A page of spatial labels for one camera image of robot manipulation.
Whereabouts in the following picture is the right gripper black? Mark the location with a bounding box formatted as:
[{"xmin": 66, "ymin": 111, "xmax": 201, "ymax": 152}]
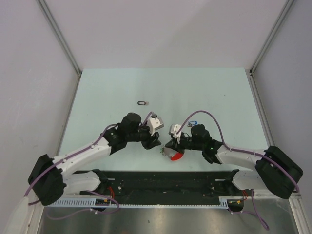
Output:
[{"xmin": 165, "ymin": 133, "xmax": 204, "ymax": 155}]

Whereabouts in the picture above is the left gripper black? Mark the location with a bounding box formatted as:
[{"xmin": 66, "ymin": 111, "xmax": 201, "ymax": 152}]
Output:
[{"xmin": 126, "ymin": 121, "xmax": 161, "ymax": 149}]

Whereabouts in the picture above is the metal keyring holder red handle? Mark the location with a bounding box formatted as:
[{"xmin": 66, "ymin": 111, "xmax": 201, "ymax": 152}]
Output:
[{"xmin": 160, "ymin": 146, "xmax": 184, "ymax": 161}]

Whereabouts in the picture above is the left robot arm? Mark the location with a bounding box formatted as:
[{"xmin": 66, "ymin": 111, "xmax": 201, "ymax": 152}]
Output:
[{"xmin": 25, "ymin": 112, "xmax": 164, "ymax": 206}]

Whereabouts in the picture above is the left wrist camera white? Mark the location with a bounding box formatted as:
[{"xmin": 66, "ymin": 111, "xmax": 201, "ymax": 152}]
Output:
[{"xmin": 147, "ymin": 112, "xmax": 164, "ymax": 136}]

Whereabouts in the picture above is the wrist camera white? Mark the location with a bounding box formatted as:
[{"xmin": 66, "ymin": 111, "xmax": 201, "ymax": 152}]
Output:
[
  {"xmin": 169, "ymin": 124, "xmax": 181, "ymax": 144},
  {"xmin": 147, "ymin": 112, "xmax": 164, "ymax": 136}
]

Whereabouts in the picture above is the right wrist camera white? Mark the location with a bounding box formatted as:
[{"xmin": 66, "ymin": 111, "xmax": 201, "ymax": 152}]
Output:
[{"xmin": 169, "ymin": 124, "xmax": 181, "ymax": 144}]

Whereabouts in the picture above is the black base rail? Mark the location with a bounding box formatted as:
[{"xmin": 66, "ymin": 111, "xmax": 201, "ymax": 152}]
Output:
[{"xmin": 73, "ymin": 170, "xmax": 254, "ymax": 205}]

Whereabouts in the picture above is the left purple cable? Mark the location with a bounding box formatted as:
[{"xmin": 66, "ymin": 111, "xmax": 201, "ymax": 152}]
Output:
[{"xmin": 23, "ymin": 112, "xmax": 156, "ymax": 220}]

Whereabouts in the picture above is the purple cable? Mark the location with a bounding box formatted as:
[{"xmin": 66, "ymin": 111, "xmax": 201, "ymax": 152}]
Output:
[
  {"xmin": 176, "ymin": 111, "xmax": 300, "ymax": 231},
  {"xmin": 23, "ymin": 112, "xmax": 156, "ymax": 220}
]

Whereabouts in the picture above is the white cable duct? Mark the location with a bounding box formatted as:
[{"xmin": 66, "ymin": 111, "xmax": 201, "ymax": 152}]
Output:
[{"xmin": 47, "ymin": 197, "xmax": 234, "ymax": 209}]

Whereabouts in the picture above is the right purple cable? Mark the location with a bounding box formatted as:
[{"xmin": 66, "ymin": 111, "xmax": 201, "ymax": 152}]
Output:
[{"xmin": 176, "ymin": 111, "xmax": 300, "ymax": 231}]

